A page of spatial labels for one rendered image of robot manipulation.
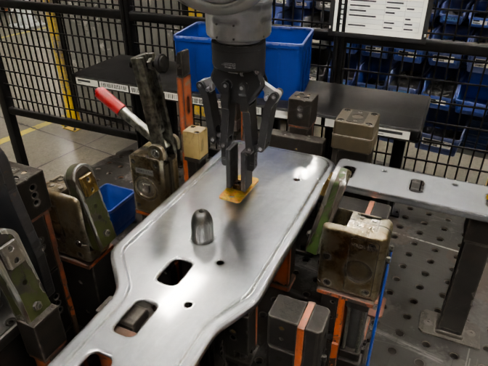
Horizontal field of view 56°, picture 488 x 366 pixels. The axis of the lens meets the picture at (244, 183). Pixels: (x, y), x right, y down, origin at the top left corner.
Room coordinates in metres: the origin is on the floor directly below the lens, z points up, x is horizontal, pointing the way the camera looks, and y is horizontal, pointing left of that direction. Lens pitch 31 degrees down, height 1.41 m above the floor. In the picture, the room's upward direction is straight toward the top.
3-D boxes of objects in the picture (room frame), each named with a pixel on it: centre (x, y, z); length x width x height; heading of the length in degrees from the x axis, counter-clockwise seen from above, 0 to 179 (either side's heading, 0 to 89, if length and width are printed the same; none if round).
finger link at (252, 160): (0.64, -0.02, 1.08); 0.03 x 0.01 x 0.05; 66
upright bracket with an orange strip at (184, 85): (0.80, 0.11, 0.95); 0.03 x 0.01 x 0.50; 156
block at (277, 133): (0.88, -0.11, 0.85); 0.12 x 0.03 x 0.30; 66
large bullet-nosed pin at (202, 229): (0.53, 0.06, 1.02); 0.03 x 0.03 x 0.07
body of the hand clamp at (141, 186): (0.72, 0.16, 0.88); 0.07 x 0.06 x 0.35; 66
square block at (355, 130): (0.84, -0.22, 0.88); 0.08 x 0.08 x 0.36; 66
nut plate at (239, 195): (0.65, 0.01, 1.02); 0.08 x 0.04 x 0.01; 156
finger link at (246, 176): (0.64, 0.00, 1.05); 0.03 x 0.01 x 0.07; 156
